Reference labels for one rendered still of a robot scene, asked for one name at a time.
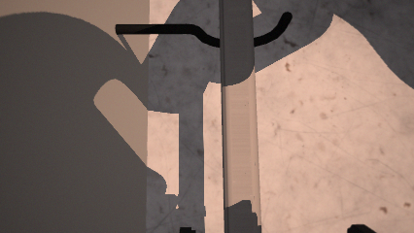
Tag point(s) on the brown wall panel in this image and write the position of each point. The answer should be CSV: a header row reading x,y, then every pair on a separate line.
x,y
73,116

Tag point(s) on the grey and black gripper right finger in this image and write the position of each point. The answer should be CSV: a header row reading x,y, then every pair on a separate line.
x,y
359,228

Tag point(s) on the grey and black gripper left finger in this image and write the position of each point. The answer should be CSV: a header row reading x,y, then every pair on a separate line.
x,y
186,230

